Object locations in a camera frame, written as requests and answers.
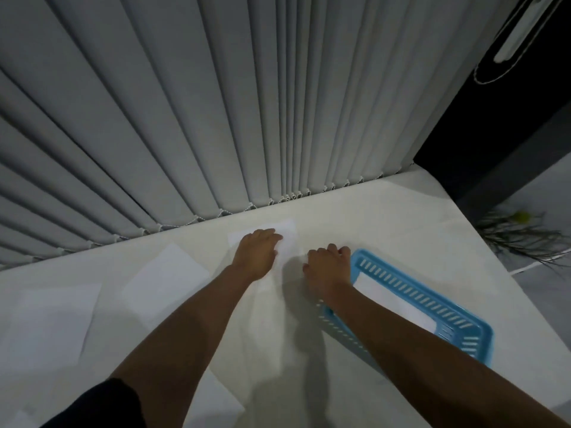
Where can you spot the person's left hand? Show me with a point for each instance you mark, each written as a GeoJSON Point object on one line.
{"type": "Point", "coordinates": [254, 258]}

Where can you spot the person's right hand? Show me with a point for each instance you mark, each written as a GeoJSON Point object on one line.
{"type": "Point", "coordinates": [325, 271]}

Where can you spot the person's left fingers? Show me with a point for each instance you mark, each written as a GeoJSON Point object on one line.
{"type": "Point", "coordinates": [267, 238]}

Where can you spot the person's right fingers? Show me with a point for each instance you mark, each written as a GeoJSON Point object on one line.
{"type": "Point", "coordinates": [329, 253]}

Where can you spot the small white paper sheet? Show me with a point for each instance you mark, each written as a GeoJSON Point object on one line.
{"type": "Point", "coordinates": [287, 231]}

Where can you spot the person's left forearm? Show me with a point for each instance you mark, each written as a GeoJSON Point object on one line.
{"type": "Point", "coordinates": [187, 338]}

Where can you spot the person's right forearm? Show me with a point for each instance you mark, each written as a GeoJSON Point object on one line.
{"type": "Point", "coordinates": [423, 365]}

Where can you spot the blue plastic slotted basket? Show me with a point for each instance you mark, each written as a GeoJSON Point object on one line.
{"type": "Point", "coordinates": [464, 334]}

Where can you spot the grey vertical window blinds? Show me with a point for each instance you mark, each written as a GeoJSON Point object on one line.
{"type": "Point", "coordinates": [178, 106]}

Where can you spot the green spiky plant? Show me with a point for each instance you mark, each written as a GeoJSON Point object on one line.
{"type": "Point", "coordinates": [522, 234]}

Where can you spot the black shirt sleeve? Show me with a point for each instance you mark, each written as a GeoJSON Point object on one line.
{"type": "Point", "coordinates": [96, 407]}

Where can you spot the white blind wand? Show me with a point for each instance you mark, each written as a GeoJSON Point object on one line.
{"type": "Point", "coordinates": [522, 28]}

